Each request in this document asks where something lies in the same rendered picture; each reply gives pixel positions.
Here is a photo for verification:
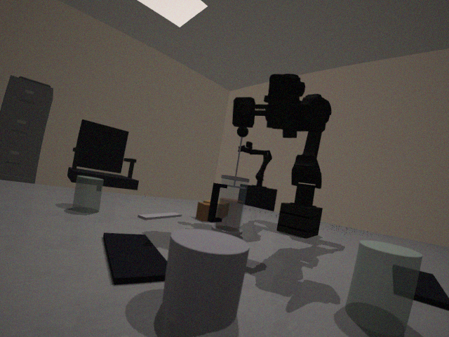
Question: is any glass french press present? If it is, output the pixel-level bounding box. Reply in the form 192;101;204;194
207;127;250;235

